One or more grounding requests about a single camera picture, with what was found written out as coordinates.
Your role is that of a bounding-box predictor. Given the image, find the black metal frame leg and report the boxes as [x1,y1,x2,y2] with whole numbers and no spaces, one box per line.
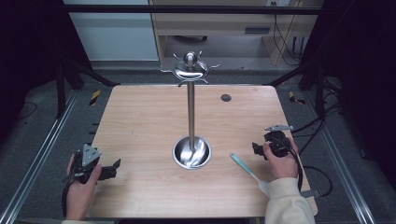
[263,59,327,120]
[55,59,121,119]

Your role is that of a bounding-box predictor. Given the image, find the black hanging cables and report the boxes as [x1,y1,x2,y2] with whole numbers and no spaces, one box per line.
[272,13,303,67]

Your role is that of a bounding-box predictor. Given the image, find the aluminium floor rail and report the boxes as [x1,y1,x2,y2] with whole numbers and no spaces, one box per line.
[0,89,79,224]
[302,91,377,224]

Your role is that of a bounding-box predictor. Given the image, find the teal handled white spatula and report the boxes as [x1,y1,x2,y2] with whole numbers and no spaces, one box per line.
[229,152,271,199]

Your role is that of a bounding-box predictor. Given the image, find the person's right hand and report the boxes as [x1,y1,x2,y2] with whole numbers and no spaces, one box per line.
[262,136,300,182]

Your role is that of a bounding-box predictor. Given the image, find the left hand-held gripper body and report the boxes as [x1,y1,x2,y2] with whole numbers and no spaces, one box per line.
[64,143,108,185]

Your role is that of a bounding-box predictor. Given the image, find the yellow black floor tape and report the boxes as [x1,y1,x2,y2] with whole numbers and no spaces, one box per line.
[89,89,103,107]
[287,90,306,105]

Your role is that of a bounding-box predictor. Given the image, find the stainless steel utensil rack stand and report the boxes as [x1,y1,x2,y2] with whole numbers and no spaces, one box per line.
[160,50,220,171]

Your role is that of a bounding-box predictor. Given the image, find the black floor cables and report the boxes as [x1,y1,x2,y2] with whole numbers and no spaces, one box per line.
[290,76,344,157]

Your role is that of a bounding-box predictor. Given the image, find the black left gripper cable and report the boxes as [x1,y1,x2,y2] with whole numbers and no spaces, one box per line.
[61,175,77,218]

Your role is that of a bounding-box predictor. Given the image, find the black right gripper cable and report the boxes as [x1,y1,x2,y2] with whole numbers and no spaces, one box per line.
[274,135,333,199]

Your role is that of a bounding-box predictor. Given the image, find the white cabinet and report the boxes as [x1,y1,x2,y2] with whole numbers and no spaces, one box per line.
[63,0,160,62]

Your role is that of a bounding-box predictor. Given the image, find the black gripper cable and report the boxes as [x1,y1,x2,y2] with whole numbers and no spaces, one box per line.
[274,135,333,199]
[61,175,77,218]

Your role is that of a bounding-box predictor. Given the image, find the black horizontal frame bar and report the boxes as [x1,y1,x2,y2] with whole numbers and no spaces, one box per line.
[63,4,323,16]

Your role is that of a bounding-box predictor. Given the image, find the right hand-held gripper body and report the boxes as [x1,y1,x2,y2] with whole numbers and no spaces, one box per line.
[263,124,295,159]

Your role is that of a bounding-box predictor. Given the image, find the light wooden desk furniture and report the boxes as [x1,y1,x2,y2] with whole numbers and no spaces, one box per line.
[148,0,325,67]

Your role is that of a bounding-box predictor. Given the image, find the person's left hand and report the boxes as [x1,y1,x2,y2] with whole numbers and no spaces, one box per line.
[65,154,103,203]

